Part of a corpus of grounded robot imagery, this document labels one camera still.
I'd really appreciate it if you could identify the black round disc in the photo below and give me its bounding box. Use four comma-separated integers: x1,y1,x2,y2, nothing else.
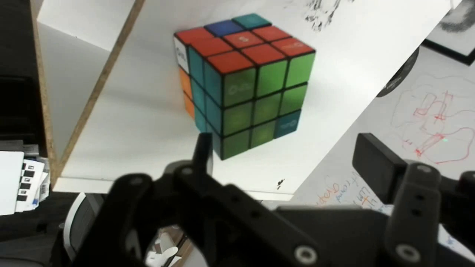
376,47,420,98

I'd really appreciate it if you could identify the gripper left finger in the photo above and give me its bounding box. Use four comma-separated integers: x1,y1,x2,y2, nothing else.
71,133,322,267

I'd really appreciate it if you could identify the whiteboard with drawings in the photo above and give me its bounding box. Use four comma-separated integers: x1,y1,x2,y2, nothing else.
292,45,475,261

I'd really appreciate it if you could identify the black framed board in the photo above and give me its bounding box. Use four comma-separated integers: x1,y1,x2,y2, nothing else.
422,0,475,66

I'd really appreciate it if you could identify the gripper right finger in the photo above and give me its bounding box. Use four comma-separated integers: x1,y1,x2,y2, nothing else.
352,133,475,267

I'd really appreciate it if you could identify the office chair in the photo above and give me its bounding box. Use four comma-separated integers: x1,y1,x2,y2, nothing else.
61,191,109,261

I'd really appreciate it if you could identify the multicoloured puzzle cube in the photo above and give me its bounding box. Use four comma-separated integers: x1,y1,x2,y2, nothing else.
173,13,317,161

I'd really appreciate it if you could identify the white shelf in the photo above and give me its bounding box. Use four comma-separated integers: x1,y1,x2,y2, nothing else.
29,0,463,202

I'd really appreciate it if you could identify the stack of papers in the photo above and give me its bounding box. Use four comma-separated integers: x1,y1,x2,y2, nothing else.
0,145,51,216

